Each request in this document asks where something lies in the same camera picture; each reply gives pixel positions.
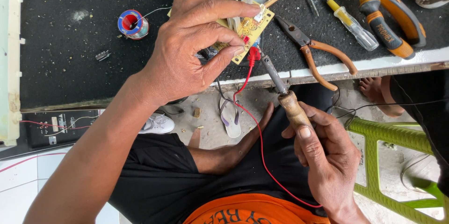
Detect person's right hand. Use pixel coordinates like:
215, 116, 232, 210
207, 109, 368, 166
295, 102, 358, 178
282, 102, 362, 213

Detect person's left hand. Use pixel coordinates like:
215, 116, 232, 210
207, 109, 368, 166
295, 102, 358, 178
135, 0, 262, 108

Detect wooden-handled soldering iron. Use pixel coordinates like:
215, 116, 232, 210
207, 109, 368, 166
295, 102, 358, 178
256, 45, 314, 130

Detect yellow circuit board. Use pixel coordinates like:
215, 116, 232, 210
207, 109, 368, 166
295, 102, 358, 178
167, 0, 275, 66

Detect black labelled component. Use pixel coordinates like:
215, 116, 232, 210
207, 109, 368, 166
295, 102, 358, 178
195, 45, 225, 65

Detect green plastic chair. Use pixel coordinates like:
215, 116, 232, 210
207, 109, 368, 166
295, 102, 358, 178
345, 118, 449, 224

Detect white sneaker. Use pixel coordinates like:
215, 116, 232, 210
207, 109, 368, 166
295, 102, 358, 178
138, 113, 175, 135

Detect white flip-flop sandal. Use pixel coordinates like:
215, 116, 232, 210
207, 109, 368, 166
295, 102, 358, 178
219, 92, 243, 139

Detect person's orange shirt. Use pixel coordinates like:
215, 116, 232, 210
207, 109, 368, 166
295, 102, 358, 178
182, 193, 331, 224

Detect black textured work mat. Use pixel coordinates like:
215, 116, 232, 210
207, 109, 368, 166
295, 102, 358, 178
19, 0, 449, 111

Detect person's bare leg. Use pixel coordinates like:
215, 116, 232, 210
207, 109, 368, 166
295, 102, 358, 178
188, 102, 275, 176

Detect clear yellow-collared screwdriver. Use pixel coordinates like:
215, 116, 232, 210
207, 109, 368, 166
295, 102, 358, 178
307, 0, 380, 52

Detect large orange black pliers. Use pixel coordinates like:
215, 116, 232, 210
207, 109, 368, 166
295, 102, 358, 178
342, 0, 427, 60

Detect black amplifier panel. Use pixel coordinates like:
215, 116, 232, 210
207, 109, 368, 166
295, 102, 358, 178
0, 109, 106, 161

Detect short black wire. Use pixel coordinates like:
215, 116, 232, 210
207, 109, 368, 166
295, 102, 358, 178
215, 77, 235, 104

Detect solder wire spool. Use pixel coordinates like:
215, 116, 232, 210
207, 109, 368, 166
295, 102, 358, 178
117, 6, 172, 40

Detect long red wire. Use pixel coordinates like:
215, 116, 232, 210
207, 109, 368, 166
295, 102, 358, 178
232, 60, 322, 209

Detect thin black cable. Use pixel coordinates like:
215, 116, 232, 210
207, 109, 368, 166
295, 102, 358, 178
324, 83, 449, 130

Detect red wire connector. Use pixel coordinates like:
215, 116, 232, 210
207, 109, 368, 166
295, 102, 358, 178
248, 46, 262, 66

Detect orange-handled needle-nose pliers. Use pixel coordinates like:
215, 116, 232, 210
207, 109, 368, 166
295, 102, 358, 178
275, 15, 358, 92

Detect thin red cable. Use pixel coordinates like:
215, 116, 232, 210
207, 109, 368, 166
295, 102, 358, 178
0, 120, 92, 174

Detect white plastic frame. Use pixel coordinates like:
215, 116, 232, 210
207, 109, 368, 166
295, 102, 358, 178
0, 0, 26, 147

